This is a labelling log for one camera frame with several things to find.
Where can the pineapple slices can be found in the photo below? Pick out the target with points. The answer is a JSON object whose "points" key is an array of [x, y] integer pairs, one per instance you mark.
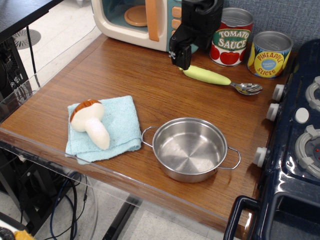
{"points": [[269, 54]]}

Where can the black desk at left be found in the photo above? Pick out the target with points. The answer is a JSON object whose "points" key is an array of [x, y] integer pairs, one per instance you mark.
{"points": [[17, 14]]}

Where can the light blue folded cloth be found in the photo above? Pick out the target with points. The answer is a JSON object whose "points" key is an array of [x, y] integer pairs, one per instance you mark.
{"points": [[121, 122]]}

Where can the plush toy mushroom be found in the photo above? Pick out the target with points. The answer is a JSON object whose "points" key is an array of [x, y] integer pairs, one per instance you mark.
{"points": [[87, 117]]}

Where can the spoon with green handle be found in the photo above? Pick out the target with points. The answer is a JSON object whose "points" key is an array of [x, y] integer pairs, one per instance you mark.
{"points": [[210, 77]]}

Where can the metal pot with handles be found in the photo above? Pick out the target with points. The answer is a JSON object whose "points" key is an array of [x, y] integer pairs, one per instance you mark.
{"points": [[189, 149]]}

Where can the toy microwave oven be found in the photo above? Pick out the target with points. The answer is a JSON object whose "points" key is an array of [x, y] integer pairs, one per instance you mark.
{"points": [[145, 23]]}

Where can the tomato sauce can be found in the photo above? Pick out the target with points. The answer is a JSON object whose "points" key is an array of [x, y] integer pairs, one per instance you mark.
{"points": [[230, 41]]}

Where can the dark blue toy stove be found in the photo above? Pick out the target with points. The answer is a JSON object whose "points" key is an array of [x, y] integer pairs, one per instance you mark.
{"points": [[288, 204]]}

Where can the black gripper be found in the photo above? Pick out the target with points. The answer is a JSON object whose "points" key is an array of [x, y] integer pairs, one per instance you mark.
{"points": [[200, 19]]}

